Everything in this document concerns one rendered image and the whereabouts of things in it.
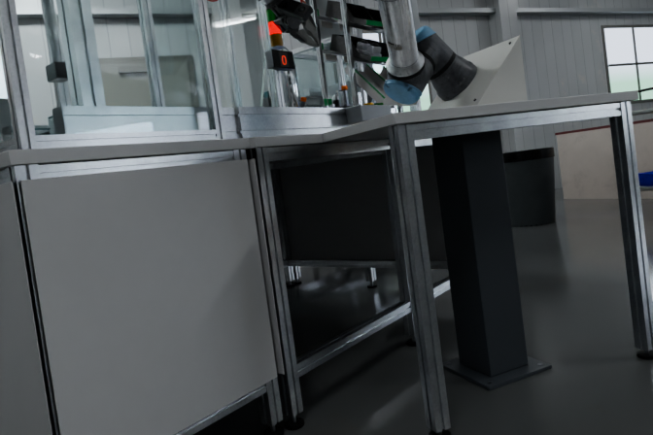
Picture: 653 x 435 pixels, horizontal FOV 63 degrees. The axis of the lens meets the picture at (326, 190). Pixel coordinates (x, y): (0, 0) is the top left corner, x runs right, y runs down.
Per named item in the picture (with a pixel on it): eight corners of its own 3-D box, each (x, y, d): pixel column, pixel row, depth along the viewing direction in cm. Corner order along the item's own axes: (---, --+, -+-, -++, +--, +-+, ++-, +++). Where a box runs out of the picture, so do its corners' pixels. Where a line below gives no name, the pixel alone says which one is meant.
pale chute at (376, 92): (399, 105, 242) (404, 97, 239) (380, 106, 233) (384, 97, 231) (363, 72, 256) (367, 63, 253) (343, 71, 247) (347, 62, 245)
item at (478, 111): (638, 99, 167) (637, 89, 166) (395, 124, 131) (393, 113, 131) (488, 127, 231) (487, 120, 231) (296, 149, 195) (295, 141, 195)
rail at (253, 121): (398, 131, 225) (395, 106, 225) (243, 140, 156) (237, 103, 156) (387, 133, 229) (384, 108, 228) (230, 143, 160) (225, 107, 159)
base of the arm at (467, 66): (483, 59, 172) (463, 38, 169) (466, 92, 166) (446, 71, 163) (451, 75, 185) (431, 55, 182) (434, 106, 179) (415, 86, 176)
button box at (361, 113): (393, 119, 209) (391, 104, 209) (362, 120, 193) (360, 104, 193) (378, 122, 213) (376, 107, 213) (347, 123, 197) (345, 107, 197)
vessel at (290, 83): (306, 107, 320) (298, 45, 319) (291, 107, 310) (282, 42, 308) (290, 111, 329) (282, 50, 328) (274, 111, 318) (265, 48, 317)
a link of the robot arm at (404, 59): (437, 80, 170) (419, -83, 127) (418, 114, 164) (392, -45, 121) (403, 73, 176) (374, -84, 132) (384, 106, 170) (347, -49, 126)
